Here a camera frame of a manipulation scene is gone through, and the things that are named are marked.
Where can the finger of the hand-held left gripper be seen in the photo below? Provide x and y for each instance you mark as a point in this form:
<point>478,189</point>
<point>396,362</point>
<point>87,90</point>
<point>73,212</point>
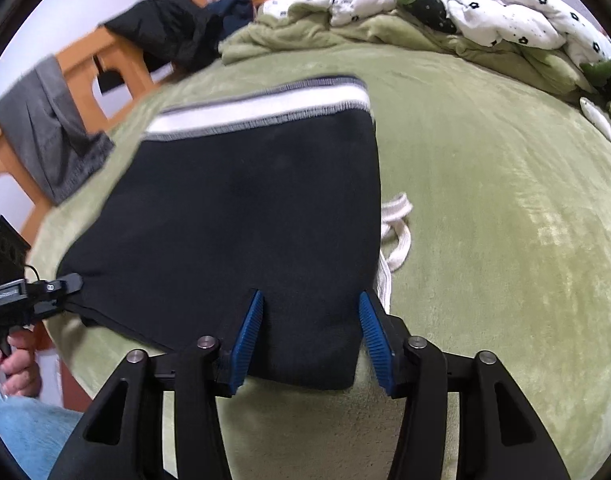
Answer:
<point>60,287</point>

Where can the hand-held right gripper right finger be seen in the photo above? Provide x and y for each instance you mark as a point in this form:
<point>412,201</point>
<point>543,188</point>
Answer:
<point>378,345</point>

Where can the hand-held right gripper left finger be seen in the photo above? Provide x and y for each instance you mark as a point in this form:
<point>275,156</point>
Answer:
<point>248,340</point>

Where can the black pants with white stripe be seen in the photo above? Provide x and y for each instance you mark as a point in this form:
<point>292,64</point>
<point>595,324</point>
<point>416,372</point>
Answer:
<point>235,200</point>

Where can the person's left hand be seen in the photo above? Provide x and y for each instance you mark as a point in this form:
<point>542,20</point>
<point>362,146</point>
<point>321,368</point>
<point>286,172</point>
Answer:
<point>20,370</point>

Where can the person's leg in blue jeans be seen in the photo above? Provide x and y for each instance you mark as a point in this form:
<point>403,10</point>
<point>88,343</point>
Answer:
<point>25,435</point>

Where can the grey garment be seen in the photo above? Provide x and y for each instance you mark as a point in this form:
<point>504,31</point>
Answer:
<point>45,125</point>

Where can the green fleece blanket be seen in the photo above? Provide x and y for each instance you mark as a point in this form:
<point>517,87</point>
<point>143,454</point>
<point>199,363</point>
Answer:
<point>485,210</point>

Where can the black jacket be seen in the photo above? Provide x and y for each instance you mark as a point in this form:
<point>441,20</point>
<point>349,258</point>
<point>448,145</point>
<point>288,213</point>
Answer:
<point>170,30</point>

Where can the crumpled light green blanket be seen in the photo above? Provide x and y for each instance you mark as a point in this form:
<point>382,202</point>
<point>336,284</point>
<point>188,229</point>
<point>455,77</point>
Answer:
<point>285,35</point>

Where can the navy blue garment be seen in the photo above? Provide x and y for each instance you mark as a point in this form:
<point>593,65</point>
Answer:
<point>233,15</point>

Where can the white floral quilt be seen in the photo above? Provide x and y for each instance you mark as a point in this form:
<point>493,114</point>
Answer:
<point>515,15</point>

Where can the wooden bed frame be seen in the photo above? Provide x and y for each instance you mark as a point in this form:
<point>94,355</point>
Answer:
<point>80,60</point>

